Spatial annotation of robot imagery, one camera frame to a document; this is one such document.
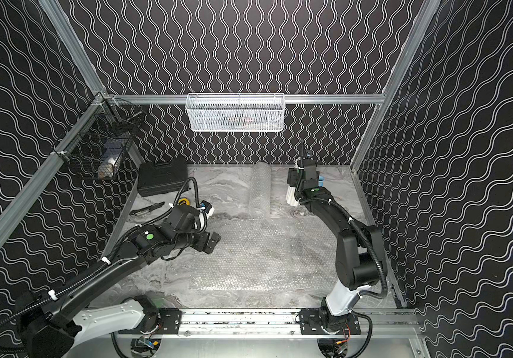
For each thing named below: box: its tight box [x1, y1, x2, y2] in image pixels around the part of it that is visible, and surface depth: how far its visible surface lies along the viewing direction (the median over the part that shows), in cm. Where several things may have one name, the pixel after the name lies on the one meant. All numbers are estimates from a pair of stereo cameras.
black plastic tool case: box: [137, 156, 189, 197], surface depth 109 cm
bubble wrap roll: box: [249, 161, 272, 220], surface depth 102 cm
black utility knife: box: [128, 201, 166, 216], surface depth 105 cm
